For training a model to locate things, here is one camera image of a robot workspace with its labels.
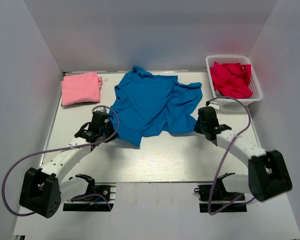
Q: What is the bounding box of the folded pink t shirt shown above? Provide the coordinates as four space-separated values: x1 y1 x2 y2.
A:
60 72 103 107

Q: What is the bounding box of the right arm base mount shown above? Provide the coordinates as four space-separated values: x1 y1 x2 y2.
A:
193 184 247 213

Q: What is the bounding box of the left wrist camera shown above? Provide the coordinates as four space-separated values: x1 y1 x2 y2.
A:
89 111 109 133

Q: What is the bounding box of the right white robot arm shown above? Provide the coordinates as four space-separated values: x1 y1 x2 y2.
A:
194 123 293 202

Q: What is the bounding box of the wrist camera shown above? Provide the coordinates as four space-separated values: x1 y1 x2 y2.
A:
197 106 219 129
89 111 109 133

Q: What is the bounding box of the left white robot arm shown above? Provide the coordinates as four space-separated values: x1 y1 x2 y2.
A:
19 121 117 219

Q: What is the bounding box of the white plastic basket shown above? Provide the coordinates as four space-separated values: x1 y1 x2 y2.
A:
205 55 263 106

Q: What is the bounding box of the blue polo shirt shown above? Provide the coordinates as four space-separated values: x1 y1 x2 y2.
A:
110 66 203 147

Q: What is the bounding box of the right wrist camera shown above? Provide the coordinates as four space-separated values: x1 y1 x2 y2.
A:
197 106 219 129

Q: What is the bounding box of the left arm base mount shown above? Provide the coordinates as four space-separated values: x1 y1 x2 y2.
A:
62 183 116 213

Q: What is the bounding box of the crumpled red t shirt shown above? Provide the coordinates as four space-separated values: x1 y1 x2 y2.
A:
209 62 253 99

